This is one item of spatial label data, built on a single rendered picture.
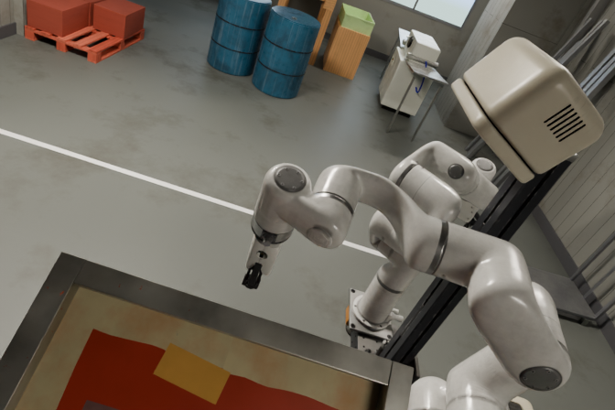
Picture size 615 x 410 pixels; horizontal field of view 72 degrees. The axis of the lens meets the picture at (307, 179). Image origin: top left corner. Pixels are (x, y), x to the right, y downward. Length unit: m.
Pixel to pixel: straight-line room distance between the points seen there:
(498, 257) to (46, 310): 0.65
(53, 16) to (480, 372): 4.96
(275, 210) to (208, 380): 0.28
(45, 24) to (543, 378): 5.14
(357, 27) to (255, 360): 6.25
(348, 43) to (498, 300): 6.29
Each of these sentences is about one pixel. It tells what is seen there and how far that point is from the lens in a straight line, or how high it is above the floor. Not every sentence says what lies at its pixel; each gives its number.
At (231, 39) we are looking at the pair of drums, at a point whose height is 0.44.
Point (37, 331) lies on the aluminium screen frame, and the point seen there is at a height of 1.50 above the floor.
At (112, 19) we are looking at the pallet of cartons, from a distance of 5.50.
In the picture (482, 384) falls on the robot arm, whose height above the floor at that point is 1.56.
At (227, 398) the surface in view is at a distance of 0.73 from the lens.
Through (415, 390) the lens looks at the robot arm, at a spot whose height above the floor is 1.42.
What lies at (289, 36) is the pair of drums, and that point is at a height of 0.77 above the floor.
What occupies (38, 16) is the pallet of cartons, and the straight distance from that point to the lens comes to 5.32.
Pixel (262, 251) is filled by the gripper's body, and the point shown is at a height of 1.60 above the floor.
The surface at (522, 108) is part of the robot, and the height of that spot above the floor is 1.96.
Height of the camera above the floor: 2.11
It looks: 32 degrees down
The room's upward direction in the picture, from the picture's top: 22 degrees clockwise
